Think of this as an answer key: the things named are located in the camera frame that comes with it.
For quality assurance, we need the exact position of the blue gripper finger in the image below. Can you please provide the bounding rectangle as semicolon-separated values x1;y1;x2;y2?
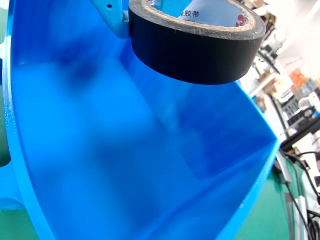
89;0;131;40
152;0;194;18

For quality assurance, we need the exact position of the black electrical tape roll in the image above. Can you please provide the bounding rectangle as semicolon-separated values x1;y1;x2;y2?
128;0;267;85

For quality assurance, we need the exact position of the blue plastic box with handle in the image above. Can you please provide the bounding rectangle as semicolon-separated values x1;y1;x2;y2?
0;0;280;240

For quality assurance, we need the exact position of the black cable with ferrite block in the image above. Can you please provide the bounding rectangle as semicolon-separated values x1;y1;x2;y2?
279;149;320;240

